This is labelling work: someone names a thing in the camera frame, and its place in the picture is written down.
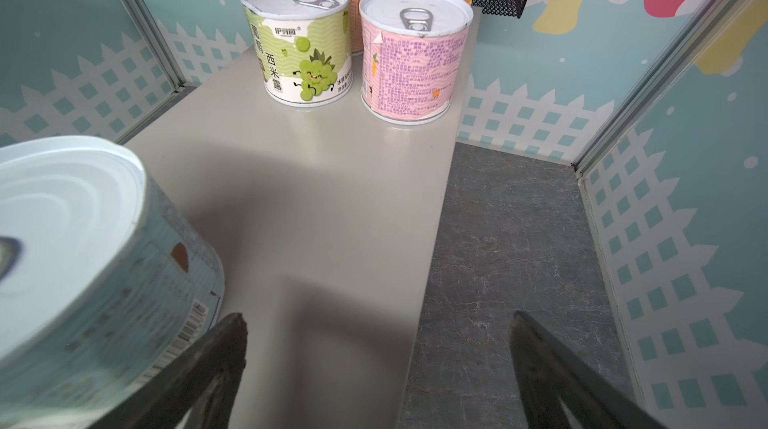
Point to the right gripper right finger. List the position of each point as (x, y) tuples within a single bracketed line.
[(553, 382)]

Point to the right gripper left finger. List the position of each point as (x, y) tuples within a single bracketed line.
[(196, 390)]

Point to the green label can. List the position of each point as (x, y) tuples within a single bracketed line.
[(304, 49)]

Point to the pink front can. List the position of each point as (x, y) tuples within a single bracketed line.
[(411, 58)]

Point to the beige metal cabinet counter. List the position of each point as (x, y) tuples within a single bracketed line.
[(325, 221)]

